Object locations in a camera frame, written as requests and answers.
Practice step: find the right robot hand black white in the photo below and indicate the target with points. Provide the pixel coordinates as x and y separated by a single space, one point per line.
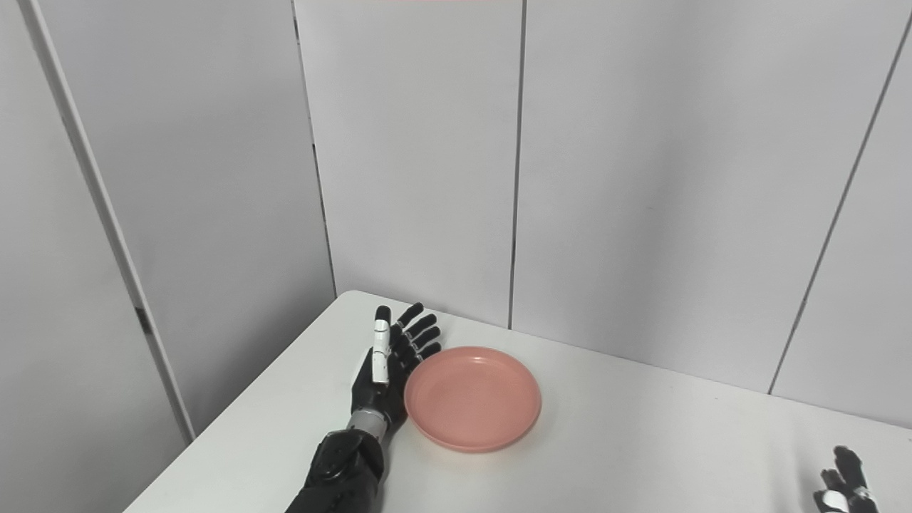
844 488

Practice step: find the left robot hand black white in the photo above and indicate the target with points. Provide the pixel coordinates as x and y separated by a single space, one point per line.
381 388

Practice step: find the pink round plate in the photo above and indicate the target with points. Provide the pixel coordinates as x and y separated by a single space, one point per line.
472 397

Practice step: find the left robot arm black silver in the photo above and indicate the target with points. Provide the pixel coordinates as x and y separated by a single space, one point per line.
345 467

